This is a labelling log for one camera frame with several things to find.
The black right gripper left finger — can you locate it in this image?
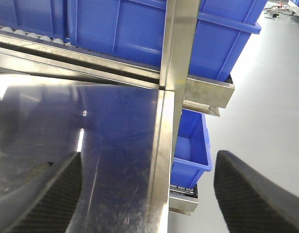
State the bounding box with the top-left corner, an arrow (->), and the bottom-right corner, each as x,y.
0,152 -> 82,233

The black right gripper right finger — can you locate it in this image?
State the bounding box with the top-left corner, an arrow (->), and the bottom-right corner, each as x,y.
213,150 -> 299,233

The lower blue plastic bin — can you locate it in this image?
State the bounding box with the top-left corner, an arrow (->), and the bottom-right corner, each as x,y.
171,109 -> 212,189

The blue plastic bin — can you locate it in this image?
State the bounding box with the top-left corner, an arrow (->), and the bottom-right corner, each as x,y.
0,0 -> 68,40
171,109 -> 212,189
67,0 -> 166,67

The far right blue bin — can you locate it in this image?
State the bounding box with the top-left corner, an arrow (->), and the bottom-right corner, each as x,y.
189,0 -> 266,82

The left blue plastic bin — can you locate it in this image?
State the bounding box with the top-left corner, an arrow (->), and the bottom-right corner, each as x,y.
0,0 -> 68,40

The right blue plastic bin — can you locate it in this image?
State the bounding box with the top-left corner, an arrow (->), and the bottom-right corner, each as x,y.
67,0 -> 166,67

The stainless steel rack frame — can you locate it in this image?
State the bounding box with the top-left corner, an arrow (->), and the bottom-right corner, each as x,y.
0,0 -> 235,233

